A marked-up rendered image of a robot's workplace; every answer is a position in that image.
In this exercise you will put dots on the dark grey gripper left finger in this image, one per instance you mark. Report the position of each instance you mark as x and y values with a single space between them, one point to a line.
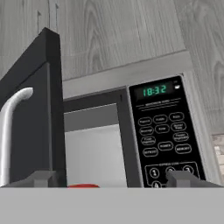
40 178

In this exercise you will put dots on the black microwave door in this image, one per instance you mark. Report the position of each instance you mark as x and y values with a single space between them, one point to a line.
35 122

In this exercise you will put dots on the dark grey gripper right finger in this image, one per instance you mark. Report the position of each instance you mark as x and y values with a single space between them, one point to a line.
180 178

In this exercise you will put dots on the red round object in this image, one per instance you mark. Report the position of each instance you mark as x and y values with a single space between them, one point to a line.
83 185

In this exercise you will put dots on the grey wooden cupboard door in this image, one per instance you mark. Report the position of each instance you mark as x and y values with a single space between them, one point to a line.
116 32
204 58
20 23

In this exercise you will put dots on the silver and black microwave oven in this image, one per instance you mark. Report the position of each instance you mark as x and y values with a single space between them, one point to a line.
163 128

